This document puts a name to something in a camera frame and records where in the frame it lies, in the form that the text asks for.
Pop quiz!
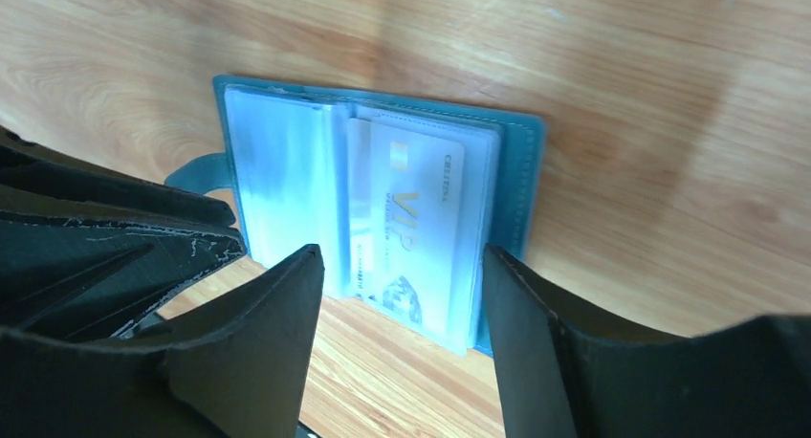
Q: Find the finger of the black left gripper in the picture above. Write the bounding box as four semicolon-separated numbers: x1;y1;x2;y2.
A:
1;127;235;227
1;211;246;342

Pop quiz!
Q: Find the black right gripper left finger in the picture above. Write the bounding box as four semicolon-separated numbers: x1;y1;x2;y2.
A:
1;244;324;437

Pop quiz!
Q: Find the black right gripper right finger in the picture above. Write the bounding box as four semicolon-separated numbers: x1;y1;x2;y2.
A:
483;246;810;437

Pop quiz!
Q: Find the blue leather card holder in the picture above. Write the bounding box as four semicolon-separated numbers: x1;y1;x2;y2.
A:
166;75;547;354

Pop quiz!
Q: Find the white card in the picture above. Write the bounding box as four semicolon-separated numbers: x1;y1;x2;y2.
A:
347;119;465;339

